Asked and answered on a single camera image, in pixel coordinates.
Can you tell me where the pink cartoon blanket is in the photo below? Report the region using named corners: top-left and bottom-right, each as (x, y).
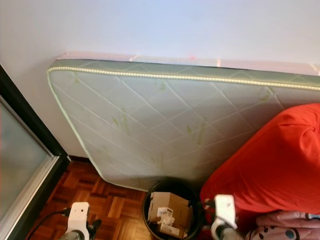
top-left (250, 210), bottom-right (320, 240)

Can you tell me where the black waste bin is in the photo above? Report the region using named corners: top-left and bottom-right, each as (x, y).
top-left (141, 179), bottom-right (206, 240)

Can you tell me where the dark wooden skirting board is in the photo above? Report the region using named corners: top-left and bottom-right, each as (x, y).
top-left (69, 155), bottom-right (91, 163)

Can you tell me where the thick red cushion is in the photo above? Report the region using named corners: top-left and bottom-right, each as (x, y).
top-left (200, 102), bottom-right (320, 236)

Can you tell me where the green quilted mattress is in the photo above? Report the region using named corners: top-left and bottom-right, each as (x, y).
top-left (46, 59), bottom-right (320, 193)

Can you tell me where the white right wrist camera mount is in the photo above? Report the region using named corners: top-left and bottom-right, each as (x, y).
top-left (214, 194), bottom-right (237, 227)

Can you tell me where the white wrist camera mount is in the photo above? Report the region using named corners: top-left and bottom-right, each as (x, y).
top-left (67, 201), bottom-right (91, 235)
top-left (214, 194), bottom-right (237, 227)

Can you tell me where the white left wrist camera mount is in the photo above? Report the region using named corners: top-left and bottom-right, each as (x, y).
top-left (67, 201), bottom-right (91, 235)

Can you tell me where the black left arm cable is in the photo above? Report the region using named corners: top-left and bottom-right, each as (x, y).
top-left (31, 207), bottom-right (72, 240)

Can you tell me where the black door frame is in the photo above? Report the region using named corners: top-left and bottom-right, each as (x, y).
top-left (0, 65), bottom-right (71, 240)

